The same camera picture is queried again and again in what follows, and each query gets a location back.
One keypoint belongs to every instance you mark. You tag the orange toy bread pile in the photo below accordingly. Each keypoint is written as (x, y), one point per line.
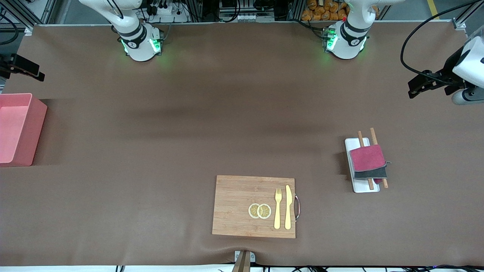
(325, 11)

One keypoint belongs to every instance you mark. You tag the grey metal bracket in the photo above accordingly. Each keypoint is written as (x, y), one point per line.
(252, 257)

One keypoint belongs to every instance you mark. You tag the pink plastic bin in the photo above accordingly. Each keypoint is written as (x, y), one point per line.
(22, 132)

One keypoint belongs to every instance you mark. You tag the white socket strip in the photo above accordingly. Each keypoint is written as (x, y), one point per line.
(245, 17)

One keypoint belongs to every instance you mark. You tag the yellow lemon slice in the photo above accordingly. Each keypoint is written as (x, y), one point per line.
(252, 210)
(264, 211)

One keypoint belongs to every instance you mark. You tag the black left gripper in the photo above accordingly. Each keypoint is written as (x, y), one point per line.
(449, 67)

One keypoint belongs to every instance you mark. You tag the brown stand bar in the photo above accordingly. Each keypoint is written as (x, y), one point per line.
(242, 264)

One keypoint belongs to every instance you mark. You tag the brown table cover mat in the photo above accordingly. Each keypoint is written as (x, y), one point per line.
(242, 113)

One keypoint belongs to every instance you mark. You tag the red and grey cloth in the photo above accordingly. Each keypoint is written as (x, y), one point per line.
(366, 160)

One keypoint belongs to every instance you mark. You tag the yellow plastic knife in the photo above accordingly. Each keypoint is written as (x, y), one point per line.
(288, 207)

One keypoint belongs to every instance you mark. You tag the brown wooden rod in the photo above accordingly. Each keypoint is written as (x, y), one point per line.
(374, 136)
(361, 139)

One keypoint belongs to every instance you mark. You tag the yellow plastic fork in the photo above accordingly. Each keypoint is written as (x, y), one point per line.
(278, 211)

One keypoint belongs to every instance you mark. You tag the white power strip with plugs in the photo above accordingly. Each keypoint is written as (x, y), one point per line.
(166, 13)

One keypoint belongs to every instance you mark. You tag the white rectangular tray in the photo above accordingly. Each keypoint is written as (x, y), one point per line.
(363, 187)

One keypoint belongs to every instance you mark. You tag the aluminium frame strut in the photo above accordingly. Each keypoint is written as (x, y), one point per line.
(467, 17)
(38, 11)

